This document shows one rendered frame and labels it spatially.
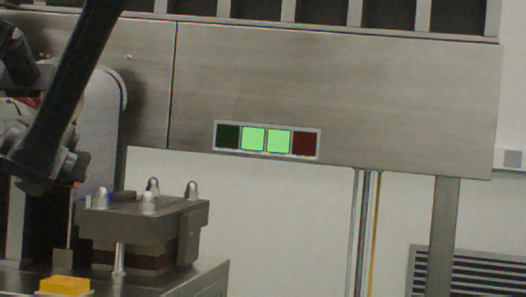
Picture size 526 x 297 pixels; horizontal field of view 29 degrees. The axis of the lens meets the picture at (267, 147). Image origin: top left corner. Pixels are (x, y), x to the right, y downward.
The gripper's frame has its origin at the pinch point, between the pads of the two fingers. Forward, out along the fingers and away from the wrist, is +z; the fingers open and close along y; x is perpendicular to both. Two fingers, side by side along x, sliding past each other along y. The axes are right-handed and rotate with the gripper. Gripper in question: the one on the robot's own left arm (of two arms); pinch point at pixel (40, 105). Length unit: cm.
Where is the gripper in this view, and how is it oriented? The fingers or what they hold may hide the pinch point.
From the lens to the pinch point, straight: 212.5
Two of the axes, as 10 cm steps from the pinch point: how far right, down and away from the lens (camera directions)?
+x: 1.5, -8.0, 5.8
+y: 9.8, 0.4, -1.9
